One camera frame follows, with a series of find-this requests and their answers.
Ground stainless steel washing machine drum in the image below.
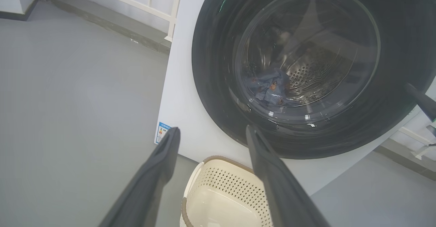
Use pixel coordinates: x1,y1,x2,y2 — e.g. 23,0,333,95
238,0,377,113

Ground blue energy label sticker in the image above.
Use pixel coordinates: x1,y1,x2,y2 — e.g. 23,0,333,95
155,121,172,145

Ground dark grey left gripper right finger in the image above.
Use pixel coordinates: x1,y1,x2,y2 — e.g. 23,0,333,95
246,125,331,227

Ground blue cartoon print garment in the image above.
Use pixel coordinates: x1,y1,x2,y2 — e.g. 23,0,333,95
247,68,292,107

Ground cream perforated laundry basket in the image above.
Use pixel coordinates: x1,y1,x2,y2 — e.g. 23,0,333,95
180,156,275,227

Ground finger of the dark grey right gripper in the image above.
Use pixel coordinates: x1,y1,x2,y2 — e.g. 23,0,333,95
405,82,436,122

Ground washing machine door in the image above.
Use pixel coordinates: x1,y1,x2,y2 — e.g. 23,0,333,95
191,0,436,159

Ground white front-load washing machine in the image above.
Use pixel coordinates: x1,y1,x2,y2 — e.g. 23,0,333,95
155,0,436,196

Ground white metal railing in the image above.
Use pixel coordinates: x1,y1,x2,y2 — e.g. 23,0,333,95
397,125,436,160
41,0,184,43

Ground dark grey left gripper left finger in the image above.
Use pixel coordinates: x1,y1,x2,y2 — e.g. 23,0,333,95
99,127,181,227

